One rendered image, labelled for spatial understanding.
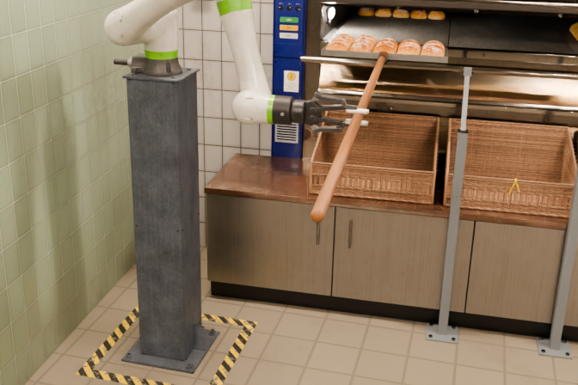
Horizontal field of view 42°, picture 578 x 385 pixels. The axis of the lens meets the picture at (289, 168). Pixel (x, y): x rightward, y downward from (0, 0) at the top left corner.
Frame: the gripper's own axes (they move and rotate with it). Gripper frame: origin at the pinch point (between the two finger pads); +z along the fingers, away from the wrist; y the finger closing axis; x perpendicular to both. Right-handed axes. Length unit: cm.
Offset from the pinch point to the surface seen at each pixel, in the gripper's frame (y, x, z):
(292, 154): 60, -132, -44
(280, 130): 48, -132, -50
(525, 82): 15, -134, 66
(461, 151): 32, -73, 37
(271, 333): 120, -59, -37
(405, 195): 58, -85, 16
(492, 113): 31, -133, 52
